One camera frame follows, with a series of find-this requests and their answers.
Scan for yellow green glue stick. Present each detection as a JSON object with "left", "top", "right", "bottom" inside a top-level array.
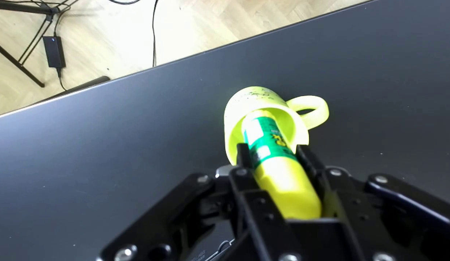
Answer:
[{"left": 241, "top": 112, "right": 324, "bottom": 222}]

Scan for yellow cup with handle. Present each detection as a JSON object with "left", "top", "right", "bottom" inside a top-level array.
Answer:
[{"left": 222, "top": 86, "right": 331, "bottom": 168}]

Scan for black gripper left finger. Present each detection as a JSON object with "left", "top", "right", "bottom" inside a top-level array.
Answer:
[{"left": 228, "top": 142, "right": 290, "bottom": 261}]

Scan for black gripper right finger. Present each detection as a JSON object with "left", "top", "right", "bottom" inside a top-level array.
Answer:
[{"left": 296, "top": 144, "right": 367, "bottom": 261}]

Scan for black flat floor bar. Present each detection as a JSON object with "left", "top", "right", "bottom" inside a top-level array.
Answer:
[{"left": 38, "top": 74, "right": 112, "bottom": 105}]

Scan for thin black cable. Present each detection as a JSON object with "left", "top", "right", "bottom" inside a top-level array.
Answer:
[{"left": 107, "top": 0, "right": 161, "bottom": 68}]

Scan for black stand legs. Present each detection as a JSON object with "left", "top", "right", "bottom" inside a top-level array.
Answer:
[{"left": 0, "top": 0, "right": 80, "bottom": 90}]

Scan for black power adapter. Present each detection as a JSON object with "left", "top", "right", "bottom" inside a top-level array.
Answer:
[{"left": 42, "top": 35, "right": 68, "bottom": 70}]

